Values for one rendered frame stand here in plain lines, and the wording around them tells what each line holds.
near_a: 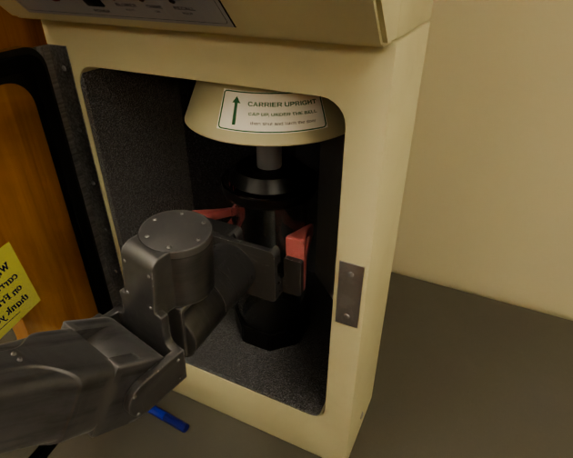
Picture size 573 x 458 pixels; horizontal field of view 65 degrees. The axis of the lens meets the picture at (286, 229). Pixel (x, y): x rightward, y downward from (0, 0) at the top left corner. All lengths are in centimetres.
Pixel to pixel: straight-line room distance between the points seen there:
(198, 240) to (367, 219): 13
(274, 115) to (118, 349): 22
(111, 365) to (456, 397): 48
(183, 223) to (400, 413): 41
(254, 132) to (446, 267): 58
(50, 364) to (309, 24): 26
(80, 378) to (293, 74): 25
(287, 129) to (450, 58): 41
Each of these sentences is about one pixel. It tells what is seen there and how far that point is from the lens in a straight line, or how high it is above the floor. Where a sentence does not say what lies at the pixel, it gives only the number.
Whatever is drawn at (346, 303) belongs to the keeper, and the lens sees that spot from 41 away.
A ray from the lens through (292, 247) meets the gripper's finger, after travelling 45.
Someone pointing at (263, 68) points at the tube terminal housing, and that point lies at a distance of 35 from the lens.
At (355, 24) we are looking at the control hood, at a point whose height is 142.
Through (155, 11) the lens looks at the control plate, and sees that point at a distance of 34.
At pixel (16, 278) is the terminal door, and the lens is 48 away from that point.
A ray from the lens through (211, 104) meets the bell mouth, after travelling 41.
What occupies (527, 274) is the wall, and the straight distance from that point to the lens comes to 88.
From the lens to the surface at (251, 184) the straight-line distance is 47.
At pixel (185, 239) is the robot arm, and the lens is 35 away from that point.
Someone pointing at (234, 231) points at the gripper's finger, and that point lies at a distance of 46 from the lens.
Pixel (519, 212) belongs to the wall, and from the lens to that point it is 82.
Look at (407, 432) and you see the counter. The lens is 64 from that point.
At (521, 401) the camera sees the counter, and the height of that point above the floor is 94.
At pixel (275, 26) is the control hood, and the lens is 30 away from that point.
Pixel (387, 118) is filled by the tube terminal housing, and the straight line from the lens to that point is 32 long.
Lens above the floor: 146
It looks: 32 degrees down
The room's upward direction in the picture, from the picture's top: straight up
